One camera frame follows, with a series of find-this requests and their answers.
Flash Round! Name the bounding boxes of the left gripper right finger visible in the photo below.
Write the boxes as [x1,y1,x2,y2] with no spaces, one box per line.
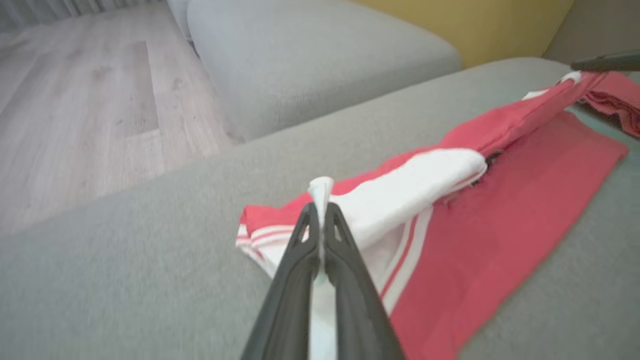
[324,202,406,360]

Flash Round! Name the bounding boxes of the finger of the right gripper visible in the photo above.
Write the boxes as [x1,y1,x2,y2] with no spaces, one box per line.
[570,52,640,72]

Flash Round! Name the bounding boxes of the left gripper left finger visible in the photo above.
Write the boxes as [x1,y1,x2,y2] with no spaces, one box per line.
[240,202,321,360]

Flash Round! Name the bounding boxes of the red and white garment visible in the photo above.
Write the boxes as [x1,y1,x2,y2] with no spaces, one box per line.
[235,70,640,360]

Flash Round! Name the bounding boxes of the large grey sofa seat cushion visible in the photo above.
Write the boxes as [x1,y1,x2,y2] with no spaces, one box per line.
[0,56,640,360]

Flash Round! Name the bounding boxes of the small grey sofa cushion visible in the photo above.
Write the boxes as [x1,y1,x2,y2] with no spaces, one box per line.
[167,0,462,143]

